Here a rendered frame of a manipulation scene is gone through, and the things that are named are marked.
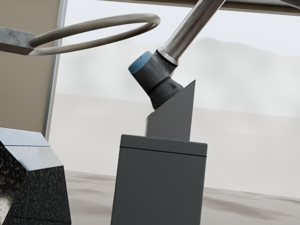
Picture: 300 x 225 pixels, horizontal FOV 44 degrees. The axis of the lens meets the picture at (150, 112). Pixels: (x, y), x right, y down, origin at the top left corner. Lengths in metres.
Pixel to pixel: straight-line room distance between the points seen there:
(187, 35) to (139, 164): 0.73
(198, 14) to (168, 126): 0.60
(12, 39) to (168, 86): 0.88
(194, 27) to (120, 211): 0.99
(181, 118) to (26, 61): 4.80
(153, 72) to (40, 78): 4.47
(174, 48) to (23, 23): 4.75
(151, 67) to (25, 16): 4.87
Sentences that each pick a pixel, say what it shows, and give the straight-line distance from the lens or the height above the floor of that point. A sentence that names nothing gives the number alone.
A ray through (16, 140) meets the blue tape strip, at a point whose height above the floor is 0.78.
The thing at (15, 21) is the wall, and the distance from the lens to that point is 6.61.
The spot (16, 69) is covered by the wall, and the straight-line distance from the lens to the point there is 6.39.
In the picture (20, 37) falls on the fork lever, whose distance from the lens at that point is 1.23.
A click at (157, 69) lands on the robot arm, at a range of 1.87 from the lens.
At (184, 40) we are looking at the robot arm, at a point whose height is 1.38.
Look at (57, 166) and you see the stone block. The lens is 0.99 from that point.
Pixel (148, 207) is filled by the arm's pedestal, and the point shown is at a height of 0.54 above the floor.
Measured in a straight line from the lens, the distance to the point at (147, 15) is 1.21.
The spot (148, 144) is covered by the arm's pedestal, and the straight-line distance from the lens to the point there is 1.70.
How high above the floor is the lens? 0.80
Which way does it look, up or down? 5 degrees up
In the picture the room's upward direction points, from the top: 6 degrees clockwise
